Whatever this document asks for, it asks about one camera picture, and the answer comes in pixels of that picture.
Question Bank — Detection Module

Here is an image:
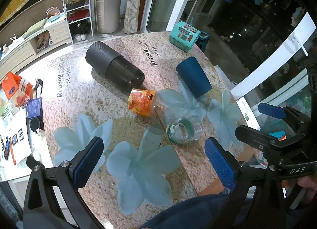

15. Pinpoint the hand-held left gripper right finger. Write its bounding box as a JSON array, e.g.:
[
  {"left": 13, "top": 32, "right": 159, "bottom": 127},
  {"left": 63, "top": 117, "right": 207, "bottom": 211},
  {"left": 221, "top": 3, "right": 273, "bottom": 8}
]
[{"left": 204, "top": 137, "right": 288, "bottom": 229}]

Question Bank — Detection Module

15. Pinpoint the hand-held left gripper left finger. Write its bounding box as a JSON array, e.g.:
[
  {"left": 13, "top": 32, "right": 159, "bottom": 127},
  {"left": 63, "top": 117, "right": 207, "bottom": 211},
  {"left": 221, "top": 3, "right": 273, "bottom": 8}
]
[{"left": 23, "top": 136, "right": 104, "bottom": 229}]

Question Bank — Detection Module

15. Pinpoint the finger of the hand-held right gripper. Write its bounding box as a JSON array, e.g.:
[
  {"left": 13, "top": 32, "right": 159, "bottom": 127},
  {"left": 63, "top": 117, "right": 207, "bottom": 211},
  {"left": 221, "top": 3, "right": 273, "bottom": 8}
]
[
  {"left": 234, "top": 125, "right": 301, "bottom": 153},
  {"left": 258, "top": 103, "right": 311, "bottom": 133}
]

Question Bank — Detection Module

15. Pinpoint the clear plastic cup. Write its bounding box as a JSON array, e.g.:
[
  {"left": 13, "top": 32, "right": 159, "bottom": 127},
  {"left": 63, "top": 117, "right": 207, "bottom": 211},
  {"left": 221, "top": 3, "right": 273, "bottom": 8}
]
[{"left": 167, "top": 114, "right": 204, "bottom": 146}]

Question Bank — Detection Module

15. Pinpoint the dark blue cup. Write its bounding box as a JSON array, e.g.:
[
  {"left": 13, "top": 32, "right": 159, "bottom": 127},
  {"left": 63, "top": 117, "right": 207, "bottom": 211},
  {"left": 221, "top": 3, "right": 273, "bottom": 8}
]
[{"left": 176, "top": 56, "right": 213, "bottom": 99}]

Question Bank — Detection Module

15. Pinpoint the black thermos cup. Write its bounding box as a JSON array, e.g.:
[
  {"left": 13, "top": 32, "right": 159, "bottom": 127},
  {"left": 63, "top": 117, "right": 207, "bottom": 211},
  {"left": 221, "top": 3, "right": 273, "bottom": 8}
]
[{"left": 85, "top": 41, "right": 146, "bottom": 87}]

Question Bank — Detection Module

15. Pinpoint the person's right hand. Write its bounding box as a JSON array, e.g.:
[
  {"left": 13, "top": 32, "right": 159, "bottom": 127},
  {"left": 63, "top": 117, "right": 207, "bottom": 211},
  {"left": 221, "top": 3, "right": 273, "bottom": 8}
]
[{"left": 297, "top": 176, "right": 317, "bottom": 203}]

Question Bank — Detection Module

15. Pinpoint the person's blue trouser leg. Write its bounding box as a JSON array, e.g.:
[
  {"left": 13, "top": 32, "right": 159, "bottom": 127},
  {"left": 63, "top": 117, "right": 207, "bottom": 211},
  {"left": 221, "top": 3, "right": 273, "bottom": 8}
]
[{"left": 139, "top": 191, "right": 250, "bottom": 229}]

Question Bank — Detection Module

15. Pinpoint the black round lid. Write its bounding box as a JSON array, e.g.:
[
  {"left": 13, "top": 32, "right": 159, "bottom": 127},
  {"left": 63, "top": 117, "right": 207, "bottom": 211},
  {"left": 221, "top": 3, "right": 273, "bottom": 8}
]
[{"left": 29, "top": 117, "right": 42, "bottom": 132}]

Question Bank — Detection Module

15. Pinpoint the small blue box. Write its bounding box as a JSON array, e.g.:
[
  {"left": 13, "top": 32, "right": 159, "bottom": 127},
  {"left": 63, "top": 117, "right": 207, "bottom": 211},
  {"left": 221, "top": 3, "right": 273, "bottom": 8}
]
[{"left": 26, "top": 97, "right": 43, "bottom": 121}]

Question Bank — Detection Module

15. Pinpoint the white printed paper sheet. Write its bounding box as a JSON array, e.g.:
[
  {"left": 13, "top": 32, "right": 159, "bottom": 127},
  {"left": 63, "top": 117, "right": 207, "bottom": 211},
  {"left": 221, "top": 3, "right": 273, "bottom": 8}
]
[{"left": 0, "top": 106, "right": 32, "bottom": 165}]

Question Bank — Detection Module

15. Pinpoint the dark blue bag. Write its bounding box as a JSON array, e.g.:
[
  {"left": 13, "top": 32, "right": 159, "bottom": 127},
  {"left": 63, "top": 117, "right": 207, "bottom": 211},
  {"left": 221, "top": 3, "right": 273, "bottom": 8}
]
[{"left": 195, "top": 31, "right": 210, "bottom": 52}]

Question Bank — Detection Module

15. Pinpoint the orange snack packet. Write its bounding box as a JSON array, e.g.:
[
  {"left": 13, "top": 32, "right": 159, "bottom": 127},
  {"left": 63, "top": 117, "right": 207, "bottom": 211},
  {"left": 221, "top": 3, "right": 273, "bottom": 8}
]
[{"left": 2, "top": 71, "right": 34, "bottom": 108}]

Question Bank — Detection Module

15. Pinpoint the teal tissue pack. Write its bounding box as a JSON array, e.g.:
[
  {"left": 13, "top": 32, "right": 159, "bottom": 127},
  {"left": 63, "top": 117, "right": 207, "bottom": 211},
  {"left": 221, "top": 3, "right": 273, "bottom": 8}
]
[{"left": 169, "top": 21, "right": 201, "bottom": 53}]

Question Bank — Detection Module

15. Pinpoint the white low cabinet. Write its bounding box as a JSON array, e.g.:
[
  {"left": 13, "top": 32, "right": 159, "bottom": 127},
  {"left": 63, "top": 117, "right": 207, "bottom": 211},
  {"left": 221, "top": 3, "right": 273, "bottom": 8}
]
[{"left": 0, "top": 16, "right": 73, "bottom": 77}]

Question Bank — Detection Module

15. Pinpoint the green cushion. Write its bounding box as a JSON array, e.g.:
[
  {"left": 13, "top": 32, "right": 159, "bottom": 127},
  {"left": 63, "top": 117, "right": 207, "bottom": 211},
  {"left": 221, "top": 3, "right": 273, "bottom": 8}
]
[{"left": 23, "top": 19, "right": 48, "bottom": 39}]

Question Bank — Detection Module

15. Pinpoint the grey tower air conditioner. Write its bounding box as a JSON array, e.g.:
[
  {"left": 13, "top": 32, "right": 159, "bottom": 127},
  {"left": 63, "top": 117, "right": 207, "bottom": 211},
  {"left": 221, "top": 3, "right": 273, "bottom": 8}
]
[{"left": 95, "top": 0, "right": 125, "bottom": 34}]

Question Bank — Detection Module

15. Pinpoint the patterned beige curtain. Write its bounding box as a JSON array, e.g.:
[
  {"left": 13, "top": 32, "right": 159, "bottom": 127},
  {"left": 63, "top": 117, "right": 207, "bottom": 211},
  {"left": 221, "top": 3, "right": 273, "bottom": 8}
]
[{"left": 123, "top": 0, "right": 149, "bottom": 35}]

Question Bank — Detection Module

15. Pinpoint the white window handle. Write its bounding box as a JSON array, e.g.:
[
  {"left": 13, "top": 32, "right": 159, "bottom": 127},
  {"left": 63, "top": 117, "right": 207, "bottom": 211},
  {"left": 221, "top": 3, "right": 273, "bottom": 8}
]
[{"left": 292, "top": 33, "right": 309, "bottom": 56}]

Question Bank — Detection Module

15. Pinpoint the white wire shelf rack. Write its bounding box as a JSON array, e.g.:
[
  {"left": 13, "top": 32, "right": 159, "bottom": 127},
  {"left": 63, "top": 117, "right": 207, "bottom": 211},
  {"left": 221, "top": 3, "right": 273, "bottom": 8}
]
[{"left": 61, "top": 0, "right": 95, "bottom": 45}]

